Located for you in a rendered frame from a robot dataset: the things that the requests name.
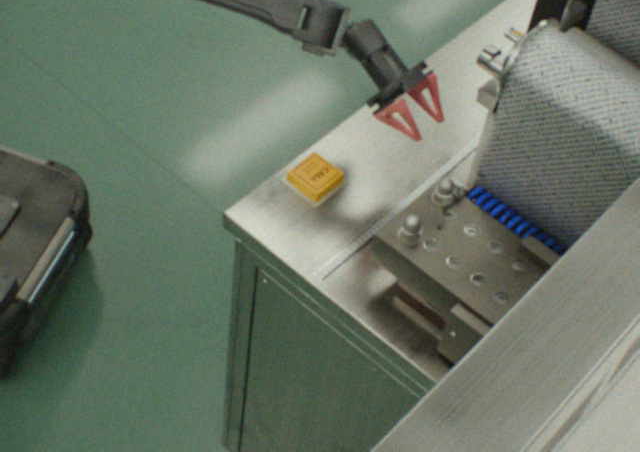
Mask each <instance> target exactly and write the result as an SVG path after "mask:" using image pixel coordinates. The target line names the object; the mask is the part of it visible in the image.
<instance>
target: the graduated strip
mask: <svg viewBox="0 0 640 452"><path fill-rule="evenodd" d="M481 132H482V131H481ZM481 132H480V133H479V134H478V135H477V137H476V138H474V139H473V140H472V141H471V142H470V143H469V144H467V145H466V146H465V147H464V148H463V149H461V150H460V151H459V152H458V153H457V154H456V155H454V156H453V157H452V158H451V159H449V160H447V161H446V162H445V163H444V164H443V165H442V166H440V167H439V168H438V169H437V170H436V171H435V172H433V173H432V174H431V175H430V177H429V178H427V179H426V180H425V181H424V182H423V183H422V184H420V185H419V186H418V187H417V188H416V189H415V190H412V191H411V192H410V193H409V194H408V195H406V196H405V197H404V198H403V199H402V200H401V201H399V202H398V203H397V204H396V205H395V206H393V207H392V208H391V210H390V211H389V212H388V213H386V214H385V215H384V216H383V217H382V218H380V219H378V220H377V221H376V222H375V223H374V224H372V225H371V226H370V227H369V228H368V229H367V230H365V231H364V232H363V233H362V234H361V235H359V236H358V237H357V238H356V239H355V241H354V242H351V243H350V244H349V245H348V246H347V247H346V248H344V249H343V250H342V251H341V252H340V253H338V254H337V255H336V256H335V257H334V258H333V259H331V260H330V261H329V262H328V263H327V264H325V265H324V266H322V267H321V268H320V269H319V270H317V271H316V273H315V274H314V275H313V276H314V277H315V278H316V279H317V280H319V281H320V282H321V283H322V284H324V283H325V282H326V281H327V280H328V279H329V278H331V277H332V276H333V275H334V274H335V273H336V271H338V270H339V269H340V268H341V267H342V266H343V265H345V264H346V263H347V262H348V261H349V260H350V259H353V258H354V257H355V256H356V255H357V254H358V253H359V252H361V251H362V250H363V249H364V248H365V247H366V246H368V245H369V244H370V243H371V242H372V240H373V238H374V234H375V232H377V231H378V230H379V229H380V228H382V227H383V226H385V225H386V224H387V223H388V222H389V221H390V220H392V219H393V218H394V217H395V216H396V215H397V214H399V213H400V212H401V211H402V210H403V208H405V207H406V206H407V205H408V204H409V203H410V202H412V201H414V200H415V199H416V198H417V197H418V196H420V195H421V194H422V193H423V192H424V191H425V190H427V189H428V188H429V187H430V186H431V185H432V184H434V183H435V182H436V181H437V180H438V179H440V180H441V179H443V178H446V177H447V176H450V174H451V173H452V172H453V171H454V170H455V169H457V168H458V167H459V166H460V165H461V164H462V163H464V162H465V161H466V160H467V159H468V158H469V157H471V156H472V155H473V154H474V153H475V152H476V149H477V146H478V143H479V139H480V136H481Z"/></svg>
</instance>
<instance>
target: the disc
mask: <svg viewBox="0 0 640 452"><path fill-rule="evenodd" d="M548 26H553V27H554V28H556V29H558V30H559V23H558V21H557V20H556V19H554V18H550V19H547V20H545V21H543V22H541V23H540V24H539V25H538V26H536V27H535V28H534V29H533V30H532V31H531V32H530V33H529V34H528V35H527V37H526V38H525V39H524V40H523V41H522V43H521V44H520V45H519V47H518V48H517V49H516V51H515V52H514V54H513V55H512V57H511V59H510V60H509V62H508V64H507V66H506V67H505V69H504V71H503V74H502V76H501V78H500V81H499V84H498V88H497V94H496V97H497V101H498V103H499V101H500V98H501V94H502V91H503V88H504V85H505V81H506V78H507V76H508V74H509V72H510V70H511V68H512V66H513V64H514V62H515V61H516V59H517V58H518V56H519V55H520V53H521V52H522V50H523V49H524V48H525V46H526V45H527V44H528V43H529V42H530V40H531V39H532V38H533V37H534V36H535V35H536V34H537V33H538V32H540V31H541V30H542V29H544V28H545V27H548Z"/></svg>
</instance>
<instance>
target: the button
mask: <svg viewBox="0 0 640 452"><path fill-rule="evenodd" d="M343 177H344V173H343V172H342V171H341V170H339V169H338V168H337V167H335V166H334V165H333V164H331V163H330V162H329V161H327V160H326V159H325V158H322V157H321V156H320V155H318V154H317V153H316V152H313V153H312V154H310V155H309V156H308V157H307V158H305V159H304V160H303V161H301V162H300V163H299V164H297V165H296V166H295V167H292V168H291V169H290V170H289V171H287V177H286V181H287V182H288V183H290V184H291V185H292V186H295V187H296V188H297V189H298V190H300V191H301V192H302V193H304V194H305V195H306V196H308V197H309V198H310V199H311V200H313V201H314V202H318V201H319V200H320V199H321V198H324V197H325V196H326V195H327V194H329V193H330V192H331V191H332V190H334V189H335V188H336V187H337V186H339V185H340V184H341V183H342V182H343Z"/></svg>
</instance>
